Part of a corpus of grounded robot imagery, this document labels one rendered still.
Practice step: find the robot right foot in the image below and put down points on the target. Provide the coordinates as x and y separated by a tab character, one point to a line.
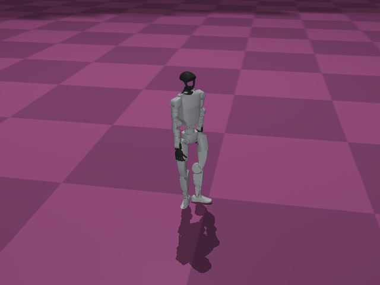
185	203

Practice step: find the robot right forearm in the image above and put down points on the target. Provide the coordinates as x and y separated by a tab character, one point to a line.
177	135

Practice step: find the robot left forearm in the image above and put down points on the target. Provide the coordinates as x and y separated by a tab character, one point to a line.
200	123

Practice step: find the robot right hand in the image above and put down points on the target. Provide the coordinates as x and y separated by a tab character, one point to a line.
179	153

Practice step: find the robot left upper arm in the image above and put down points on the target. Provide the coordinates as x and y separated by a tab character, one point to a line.
202	110

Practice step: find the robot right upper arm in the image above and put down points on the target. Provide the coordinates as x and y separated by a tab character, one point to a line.
175	103

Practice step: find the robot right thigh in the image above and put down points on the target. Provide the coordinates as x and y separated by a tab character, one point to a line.
183	171

